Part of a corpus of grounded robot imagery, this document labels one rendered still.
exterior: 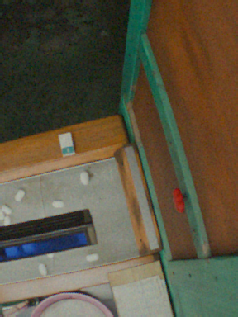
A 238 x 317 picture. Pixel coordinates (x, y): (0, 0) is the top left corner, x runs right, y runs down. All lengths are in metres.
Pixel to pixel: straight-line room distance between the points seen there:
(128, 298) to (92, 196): 0.32
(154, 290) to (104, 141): 0.45
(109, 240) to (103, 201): 0.11
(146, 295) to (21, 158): 0.54
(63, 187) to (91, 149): 0.14
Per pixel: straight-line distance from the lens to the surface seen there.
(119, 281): 1.16
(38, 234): 0.84
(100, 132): 1.23
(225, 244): 0.60
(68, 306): 1.22
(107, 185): 1.22
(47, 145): 1.23
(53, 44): 2.25
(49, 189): 1.22
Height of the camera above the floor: 1.94
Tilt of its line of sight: 75 degrees down
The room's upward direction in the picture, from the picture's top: 8 degrees clockwise
